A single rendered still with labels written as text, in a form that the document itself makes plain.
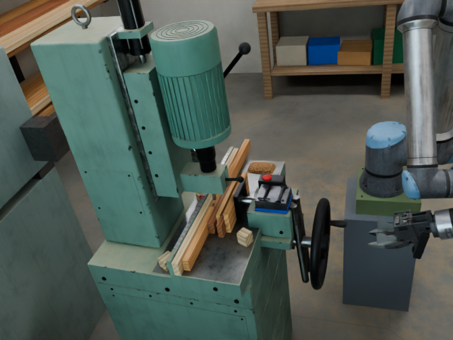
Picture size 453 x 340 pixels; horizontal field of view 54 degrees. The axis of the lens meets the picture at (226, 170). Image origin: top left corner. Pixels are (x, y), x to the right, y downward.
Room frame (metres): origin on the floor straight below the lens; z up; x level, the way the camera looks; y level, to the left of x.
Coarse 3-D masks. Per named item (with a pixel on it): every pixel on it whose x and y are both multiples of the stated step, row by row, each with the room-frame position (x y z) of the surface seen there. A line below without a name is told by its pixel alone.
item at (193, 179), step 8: (184, 168) 1.18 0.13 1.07; (192, 168) 1.17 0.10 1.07; (216, 168) 1.15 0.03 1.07; (224, 168) 1.15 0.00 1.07; (184, 176) 1.15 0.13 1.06; (192, 176) 1.14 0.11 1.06; (200, 176) 1.13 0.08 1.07; (208, 176) 1.12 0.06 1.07; (216, 176) 1.11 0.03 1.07; (224, 176) 1.13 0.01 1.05; (184, 184) 1.15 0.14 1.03; (192, 184) 1.14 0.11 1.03; (200, 184) 1.13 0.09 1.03; (208, 184) 1.12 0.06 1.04; (216, 184) 1.11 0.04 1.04; (224, 184) 1.12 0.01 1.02; (200, 192) 1.13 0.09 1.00; (208, 192) 1.12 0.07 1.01; (216, 192) 1.11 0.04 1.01
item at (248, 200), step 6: (240, 186) 1.14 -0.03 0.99; (240, 192) 1.11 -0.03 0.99; (246, 192) 1.16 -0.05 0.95; (234, 198) 1.09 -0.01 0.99; (240, 198) 1.11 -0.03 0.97; (246, 198) 1.12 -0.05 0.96; (252, 198) 1.11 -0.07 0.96; (240, 204) 1.10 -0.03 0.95; (246, 204) 1.15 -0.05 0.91; (240, 210) 1.09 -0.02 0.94; (240, 216) 1.09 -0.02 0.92
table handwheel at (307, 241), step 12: (324, 204) 1.04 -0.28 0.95; (324, 216) 1.06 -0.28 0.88; (324, 228) 1.04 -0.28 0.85; (312, 240) 0.93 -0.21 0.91; (324, 240) 1.00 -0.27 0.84; (312, 252) 0.91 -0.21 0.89; (324, 252) 0.99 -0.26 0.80; (312, 264) 0.90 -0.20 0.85; (324, 264) 1.04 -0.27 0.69; (312, 276) 0.89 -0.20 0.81; (324, 276) 0.99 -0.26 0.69
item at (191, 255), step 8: (248, 144) 1.49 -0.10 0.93; (240, 152) 1.42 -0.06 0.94; (240, 160) 1.39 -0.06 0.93; (232, 168) 1.33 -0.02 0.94; (240, 168) 1.38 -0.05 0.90; (232, 176) 1.29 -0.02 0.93; (208, 208) 1.12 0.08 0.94; (208, 216) 1.09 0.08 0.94; (200, 224) 1.05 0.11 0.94; (200, 232) 1.02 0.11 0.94; (208, 232) 1.05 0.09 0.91; (192, 240) 0.99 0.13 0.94; (200, 240) 0.99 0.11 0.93; (192, 248) 0.95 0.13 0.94; (200, 248) 0.98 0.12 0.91; (184, 256) 0.93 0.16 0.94; (192, 256) 0.93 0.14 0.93; (184, 264) 0.91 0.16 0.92; (192, 264) 0.92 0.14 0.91
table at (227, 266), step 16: (256, 176) 1.31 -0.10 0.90; (240, 224) 1.07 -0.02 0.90; (208, 240) 1.02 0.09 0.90; (224, 240) 1.01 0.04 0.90; (256, 240) 0.99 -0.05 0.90; (272, 240) 1.01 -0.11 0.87; (288, 240) 0.99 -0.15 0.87; (208, 256) 0.95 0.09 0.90; (224, 256) 0.94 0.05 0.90; (240, 256) 0.93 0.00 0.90; (256, 256) 0.97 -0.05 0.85; (192, 272) 0.90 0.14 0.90; (208, 272) 0.89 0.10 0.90; (224, 272) 0.88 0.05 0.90; (240, 272) 0.87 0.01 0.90; (176, 288) 0.90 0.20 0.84; (192, 288) 0.88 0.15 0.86; (208, 288) 0.86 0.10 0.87; (224, 288) 0.84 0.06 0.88; (240, 288) 0.82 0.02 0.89
